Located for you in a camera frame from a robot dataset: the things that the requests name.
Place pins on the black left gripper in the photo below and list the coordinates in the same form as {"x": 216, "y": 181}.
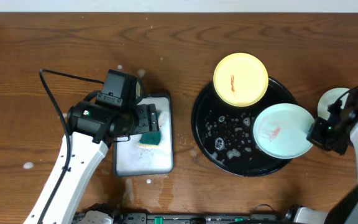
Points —
{"x": 151, "y": 117}

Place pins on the green yellow sponge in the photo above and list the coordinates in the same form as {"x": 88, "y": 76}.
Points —
{"x": 151, "y": 138}

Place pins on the pale green plate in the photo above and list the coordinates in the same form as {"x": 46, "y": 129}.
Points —
{"x": 327, "y": 99}

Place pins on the light blue plate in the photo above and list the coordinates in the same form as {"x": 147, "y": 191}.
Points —
{"x": 280, "y": 131}

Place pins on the yellow plate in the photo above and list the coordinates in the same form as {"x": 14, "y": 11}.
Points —
{"x": 240, "y": 79}

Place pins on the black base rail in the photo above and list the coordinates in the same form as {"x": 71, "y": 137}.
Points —
{"x": 97, "y": 217}

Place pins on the rectangular soapy water tray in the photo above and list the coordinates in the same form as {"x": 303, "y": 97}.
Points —
{"x": 132, "y": 158}

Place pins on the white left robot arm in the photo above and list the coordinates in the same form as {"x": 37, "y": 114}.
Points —
{"x": 78, "y": 158}

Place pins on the round black tray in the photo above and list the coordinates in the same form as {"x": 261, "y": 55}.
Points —
{"x": 224, "y": 133}

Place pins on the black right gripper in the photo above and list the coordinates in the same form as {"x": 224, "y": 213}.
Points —
{"x": 316, "y": 135}

